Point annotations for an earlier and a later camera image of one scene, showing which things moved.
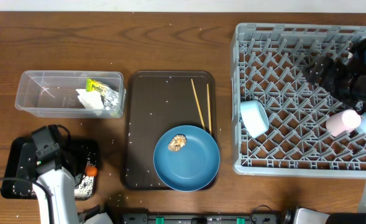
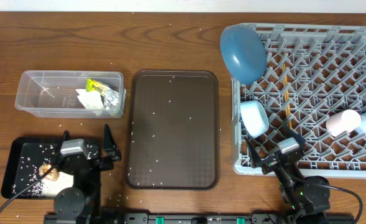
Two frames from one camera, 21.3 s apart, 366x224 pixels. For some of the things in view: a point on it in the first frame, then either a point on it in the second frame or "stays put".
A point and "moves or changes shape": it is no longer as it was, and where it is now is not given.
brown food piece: (177, 142) moves or changes shape
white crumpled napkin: (91, 100) stays put
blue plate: (186, 158) -> (244, 53)
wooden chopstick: (209, 107) -> (287, 102)
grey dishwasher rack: (268, 66) stays put
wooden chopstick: (198, 104) -> (285, 83)
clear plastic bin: (62, 94) stays put
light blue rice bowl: (255, 117) stays put
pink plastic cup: (346, 121) stays put
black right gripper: (335, 67) -> (269, 163)
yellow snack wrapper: (110, 96) stays put
